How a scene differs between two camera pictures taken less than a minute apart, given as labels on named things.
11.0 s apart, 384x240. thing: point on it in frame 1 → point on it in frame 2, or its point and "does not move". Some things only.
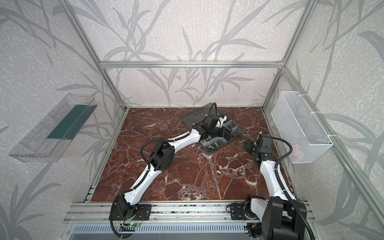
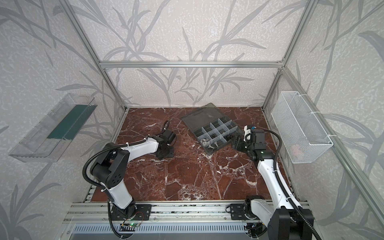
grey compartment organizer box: (211, 144) does not move
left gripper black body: (218, 129) → (165, 151)
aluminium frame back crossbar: (113, 64) does not move
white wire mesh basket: (297, 124) does not move
